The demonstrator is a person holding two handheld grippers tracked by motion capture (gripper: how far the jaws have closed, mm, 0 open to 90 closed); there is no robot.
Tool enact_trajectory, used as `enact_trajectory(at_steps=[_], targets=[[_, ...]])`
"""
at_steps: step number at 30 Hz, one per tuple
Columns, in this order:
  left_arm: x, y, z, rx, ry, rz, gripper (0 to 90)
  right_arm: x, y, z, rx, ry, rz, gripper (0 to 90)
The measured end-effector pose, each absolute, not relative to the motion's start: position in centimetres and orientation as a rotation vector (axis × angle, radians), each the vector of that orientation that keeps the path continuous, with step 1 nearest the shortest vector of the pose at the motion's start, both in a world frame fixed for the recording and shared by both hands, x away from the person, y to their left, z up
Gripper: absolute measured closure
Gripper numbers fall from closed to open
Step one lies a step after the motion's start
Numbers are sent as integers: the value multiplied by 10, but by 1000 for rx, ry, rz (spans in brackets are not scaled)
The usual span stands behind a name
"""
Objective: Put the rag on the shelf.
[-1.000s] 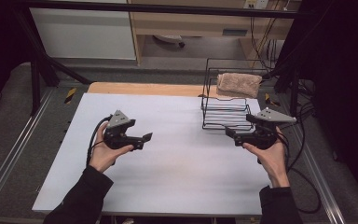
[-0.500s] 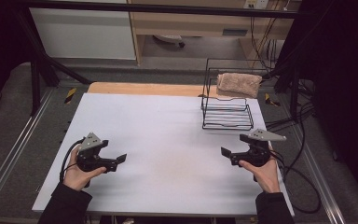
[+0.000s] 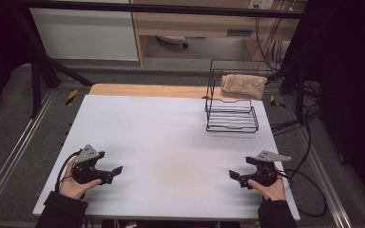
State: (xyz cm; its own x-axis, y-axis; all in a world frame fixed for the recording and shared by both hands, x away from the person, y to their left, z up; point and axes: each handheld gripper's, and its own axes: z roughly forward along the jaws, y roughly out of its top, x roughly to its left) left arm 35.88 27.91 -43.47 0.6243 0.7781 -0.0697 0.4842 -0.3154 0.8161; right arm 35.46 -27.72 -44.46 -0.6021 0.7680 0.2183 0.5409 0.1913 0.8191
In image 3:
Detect black horizontal frame bar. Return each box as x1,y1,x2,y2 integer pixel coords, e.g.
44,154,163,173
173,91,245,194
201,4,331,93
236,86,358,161
11,0,312,20

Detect white cabinet panel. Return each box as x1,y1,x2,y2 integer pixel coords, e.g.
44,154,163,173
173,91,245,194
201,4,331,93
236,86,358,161
29,7,140,62

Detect beige towel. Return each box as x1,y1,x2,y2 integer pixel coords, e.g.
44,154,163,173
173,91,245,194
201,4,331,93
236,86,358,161
221,73,268,101

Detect aluminium floor rail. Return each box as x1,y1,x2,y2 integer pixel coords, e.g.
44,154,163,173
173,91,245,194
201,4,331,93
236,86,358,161
0,89,57,217
297,125,354,228

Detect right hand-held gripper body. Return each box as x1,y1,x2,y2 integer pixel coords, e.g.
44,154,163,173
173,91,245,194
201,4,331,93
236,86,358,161
239,149,293,188

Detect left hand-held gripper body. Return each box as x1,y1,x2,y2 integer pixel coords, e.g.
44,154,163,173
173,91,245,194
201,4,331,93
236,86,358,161
71,143,114,185

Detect black metal stand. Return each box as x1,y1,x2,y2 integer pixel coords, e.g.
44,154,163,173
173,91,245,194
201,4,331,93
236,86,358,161
278,62,309,125
14,11,95,119

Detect hanging desk cables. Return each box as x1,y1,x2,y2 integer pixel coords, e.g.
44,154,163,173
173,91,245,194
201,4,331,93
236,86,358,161
254,9,284,71

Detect wooden table board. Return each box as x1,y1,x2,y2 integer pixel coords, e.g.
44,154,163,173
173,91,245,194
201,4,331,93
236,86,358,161
88,83,223,100

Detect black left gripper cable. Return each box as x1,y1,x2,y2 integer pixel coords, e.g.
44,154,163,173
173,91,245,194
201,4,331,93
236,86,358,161
54,150,83,194

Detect white wall socket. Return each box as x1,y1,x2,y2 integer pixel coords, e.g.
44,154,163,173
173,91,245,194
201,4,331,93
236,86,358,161
248,0,276,10

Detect black wire rack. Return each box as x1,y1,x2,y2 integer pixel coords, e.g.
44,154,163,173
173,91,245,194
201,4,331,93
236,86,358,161
204,58,276,134

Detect person's left hand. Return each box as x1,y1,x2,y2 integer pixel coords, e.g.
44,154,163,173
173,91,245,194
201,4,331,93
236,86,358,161
58,156,104,200

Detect black floor cables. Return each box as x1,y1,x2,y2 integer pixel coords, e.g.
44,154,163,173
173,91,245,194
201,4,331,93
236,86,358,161
270,80,322,137

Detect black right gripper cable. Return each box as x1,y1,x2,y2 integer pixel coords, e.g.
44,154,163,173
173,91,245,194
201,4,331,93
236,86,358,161
276,168,329,219

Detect white chair base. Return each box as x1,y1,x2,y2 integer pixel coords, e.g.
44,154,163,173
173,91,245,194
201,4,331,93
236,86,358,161
155,34,190,49

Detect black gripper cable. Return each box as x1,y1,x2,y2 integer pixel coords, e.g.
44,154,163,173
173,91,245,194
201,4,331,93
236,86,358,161
276,168,329,219
54,150,83,194

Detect person's right hand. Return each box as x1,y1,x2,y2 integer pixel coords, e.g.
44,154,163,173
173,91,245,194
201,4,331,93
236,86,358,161
246,169,287,202

